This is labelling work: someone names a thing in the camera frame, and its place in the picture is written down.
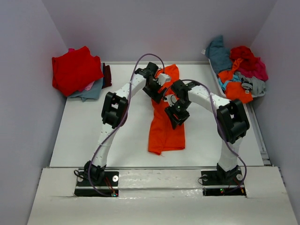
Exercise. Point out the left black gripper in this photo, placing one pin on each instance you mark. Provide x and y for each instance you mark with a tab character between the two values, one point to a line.
154	95

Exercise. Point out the folded light blue t-shirt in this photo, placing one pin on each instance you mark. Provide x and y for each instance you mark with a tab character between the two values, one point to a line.
93	93

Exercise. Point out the folded red t-shirt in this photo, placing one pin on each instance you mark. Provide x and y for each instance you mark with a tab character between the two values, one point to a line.
75	70

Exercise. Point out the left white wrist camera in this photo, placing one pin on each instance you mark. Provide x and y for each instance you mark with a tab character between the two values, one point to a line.
163	78

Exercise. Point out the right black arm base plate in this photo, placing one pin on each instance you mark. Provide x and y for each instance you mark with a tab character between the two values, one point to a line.
212	185

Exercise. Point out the folded maroon t-shirt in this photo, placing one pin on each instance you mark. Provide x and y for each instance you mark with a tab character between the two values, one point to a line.
107	80

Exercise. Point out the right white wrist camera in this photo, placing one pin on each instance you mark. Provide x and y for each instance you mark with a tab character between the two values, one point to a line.
171	99

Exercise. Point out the cyan crumpled t-shirt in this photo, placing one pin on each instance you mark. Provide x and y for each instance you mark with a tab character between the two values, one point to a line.
223	85

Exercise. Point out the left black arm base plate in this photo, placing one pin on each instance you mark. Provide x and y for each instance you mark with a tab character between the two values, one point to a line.
107	187

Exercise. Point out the red crumpled t-shirt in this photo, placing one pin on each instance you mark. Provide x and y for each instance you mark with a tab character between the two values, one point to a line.
248	59

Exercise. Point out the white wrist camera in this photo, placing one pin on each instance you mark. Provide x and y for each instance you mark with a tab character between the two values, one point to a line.
163	78
171	99

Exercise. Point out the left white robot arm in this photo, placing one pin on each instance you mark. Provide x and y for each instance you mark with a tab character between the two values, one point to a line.
115	111

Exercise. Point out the teal blue crumpled t-shirt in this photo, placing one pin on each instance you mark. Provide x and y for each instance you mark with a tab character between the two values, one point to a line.
218	55

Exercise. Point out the orange t-shirt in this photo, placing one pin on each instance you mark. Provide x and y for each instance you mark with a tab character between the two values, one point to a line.
234	90
162	137

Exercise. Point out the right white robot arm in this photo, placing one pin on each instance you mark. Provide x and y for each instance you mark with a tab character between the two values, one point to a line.
230	117

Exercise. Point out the folded pink t-shirt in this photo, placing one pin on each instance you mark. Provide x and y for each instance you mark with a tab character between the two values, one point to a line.
89	86

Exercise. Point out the grey crumpled t-shirt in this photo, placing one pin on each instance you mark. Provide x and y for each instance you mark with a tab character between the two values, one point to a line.
255	86

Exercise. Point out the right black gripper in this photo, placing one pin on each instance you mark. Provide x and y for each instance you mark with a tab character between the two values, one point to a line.
170	111

